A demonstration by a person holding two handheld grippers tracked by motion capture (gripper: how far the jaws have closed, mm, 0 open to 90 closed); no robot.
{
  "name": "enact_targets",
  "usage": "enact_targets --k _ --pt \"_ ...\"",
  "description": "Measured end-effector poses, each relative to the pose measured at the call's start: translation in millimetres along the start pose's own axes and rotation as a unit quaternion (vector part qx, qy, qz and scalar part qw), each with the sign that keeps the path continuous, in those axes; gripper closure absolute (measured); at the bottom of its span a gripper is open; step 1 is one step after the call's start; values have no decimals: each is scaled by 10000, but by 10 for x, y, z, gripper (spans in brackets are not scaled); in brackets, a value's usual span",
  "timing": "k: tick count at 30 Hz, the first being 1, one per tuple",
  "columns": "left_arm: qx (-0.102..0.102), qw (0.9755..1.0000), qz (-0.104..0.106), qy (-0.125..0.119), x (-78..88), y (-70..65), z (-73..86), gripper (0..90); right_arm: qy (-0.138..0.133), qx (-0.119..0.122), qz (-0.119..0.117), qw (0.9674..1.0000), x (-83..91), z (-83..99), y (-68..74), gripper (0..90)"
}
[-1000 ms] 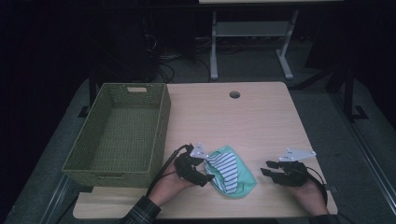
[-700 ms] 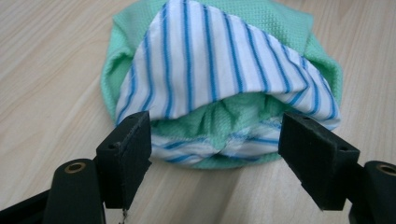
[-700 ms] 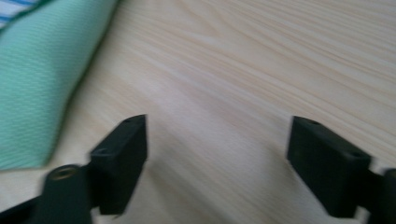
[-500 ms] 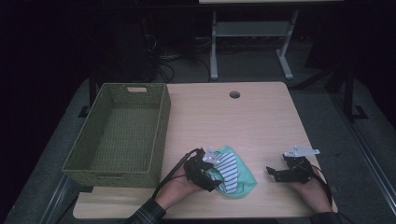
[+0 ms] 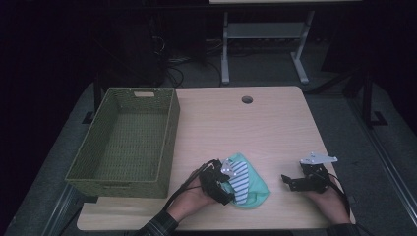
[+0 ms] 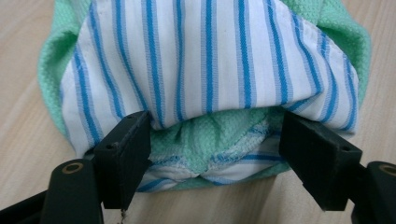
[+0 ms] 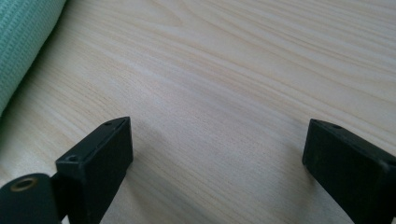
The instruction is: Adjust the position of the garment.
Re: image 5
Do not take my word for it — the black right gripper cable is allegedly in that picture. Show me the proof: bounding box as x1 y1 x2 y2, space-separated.
324 171 375 236

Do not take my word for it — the white metal table frame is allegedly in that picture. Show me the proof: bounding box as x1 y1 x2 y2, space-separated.
208 0 363 87

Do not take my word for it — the tangle of floor cables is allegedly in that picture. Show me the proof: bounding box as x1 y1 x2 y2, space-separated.
153 32 224 89

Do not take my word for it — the green woven basket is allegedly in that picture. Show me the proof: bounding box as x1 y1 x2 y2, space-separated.
64 86 182 200

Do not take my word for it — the black post with foot bracket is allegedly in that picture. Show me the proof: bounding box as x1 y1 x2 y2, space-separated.
81 74 104 126

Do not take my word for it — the dark metal stand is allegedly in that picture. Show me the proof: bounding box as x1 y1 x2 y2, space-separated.
342 63 389 130

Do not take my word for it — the person's right hand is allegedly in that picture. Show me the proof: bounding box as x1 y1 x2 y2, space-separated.
300 183 352 226

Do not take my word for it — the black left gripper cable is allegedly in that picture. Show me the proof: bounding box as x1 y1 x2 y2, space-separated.
161 159 219 212

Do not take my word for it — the person's left hand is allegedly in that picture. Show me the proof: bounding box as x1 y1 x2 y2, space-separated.
166 167 220 224

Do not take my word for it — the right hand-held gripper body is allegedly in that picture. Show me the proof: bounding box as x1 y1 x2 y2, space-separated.
296 150 339 195

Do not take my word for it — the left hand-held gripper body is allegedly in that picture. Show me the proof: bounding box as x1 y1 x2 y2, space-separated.
198 158 236 207

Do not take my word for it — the grey metal floor rail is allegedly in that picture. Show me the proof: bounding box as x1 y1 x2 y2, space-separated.
346 96 417 228
40 184 87 236

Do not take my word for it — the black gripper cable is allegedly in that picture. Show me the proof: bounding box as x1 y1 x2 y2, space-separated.
324 171 375 236
161 159 219 212

